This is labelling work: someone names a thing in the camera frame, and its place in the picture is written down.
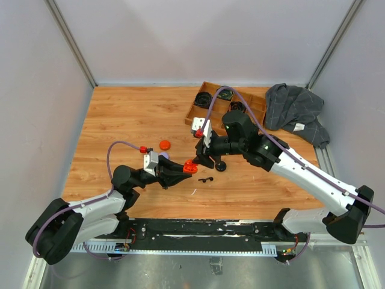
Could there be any wooden compartment tray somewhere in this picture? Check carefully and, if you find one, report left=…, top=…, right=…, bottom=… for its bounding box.
left=185, top=81, right=269, bottom=135

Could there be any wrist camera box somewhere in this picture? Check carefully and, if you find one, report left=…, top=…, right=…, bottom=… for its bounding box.
left=191, top=117, right=212, bottom=148
left=143, top=151, right=159, bottom=176

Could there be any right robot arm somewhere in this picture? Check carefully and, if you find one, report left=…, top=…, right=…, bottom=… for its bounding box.
left=191, top=110, right=374, bottom=244

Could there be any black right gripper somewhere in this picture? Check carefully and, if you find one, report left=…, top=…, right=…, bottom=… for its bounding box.
left=191, top=129, right=245, bottom=169

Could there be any green rolled belt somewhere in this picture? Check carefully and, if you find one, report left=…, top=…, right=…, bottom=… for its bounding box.
left=217, top=87, right=235, bottom=102

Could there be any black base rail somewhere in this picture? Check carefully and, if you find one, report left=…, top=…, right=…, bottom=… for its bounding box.
left=96, top=219, right=307, bottom=254

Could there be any orange earbud case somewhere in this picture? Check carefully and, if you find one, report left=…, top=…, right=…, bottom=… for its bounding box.
left=182, top=160, right=198, bottom=175
left=159, top=140, right=171, bottom=151

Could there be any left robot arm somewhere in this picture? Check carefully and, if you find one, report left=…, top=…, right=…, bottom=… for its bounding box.
left=25, top=156, right=197, bottom=265

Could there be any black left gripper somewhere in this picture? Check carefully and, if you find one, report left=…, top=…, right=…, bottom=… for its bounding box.
left=131, top=155, right=193, bottom=189

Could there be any black earbud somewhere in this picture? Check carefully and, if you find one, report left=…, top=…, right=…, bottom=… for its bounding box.
left=198, top=177, right=214, bottom=183

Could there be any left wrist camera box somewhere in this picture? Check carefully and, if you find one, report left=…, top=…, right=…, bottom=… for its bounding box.
left=143, top=151, right=159, bottom=176

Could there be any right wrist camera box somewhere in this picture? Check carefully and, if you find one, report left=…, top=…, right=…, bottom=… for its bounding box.
left=191, top=117, right=212, bottom=148

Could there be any black earbud case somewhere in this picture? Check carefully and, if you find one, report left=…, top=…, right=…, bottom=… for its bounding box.
left=215, top=161, right=227, bottom=172

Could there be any grey crumpled cloth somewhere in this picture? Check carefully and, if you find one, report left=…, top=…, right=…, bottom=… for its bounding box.
left=264, top=83, right=330, bottom=149

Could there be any purple earbud case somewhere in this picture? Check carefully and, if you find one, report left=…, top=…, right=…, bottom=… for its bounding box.
left=159, top=152, right=170, bottom=160

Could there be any dark red rolled belt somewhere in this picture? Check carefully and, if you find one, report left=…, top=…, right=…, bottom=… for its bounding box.
left=229, top=101, right=247, bottom=113

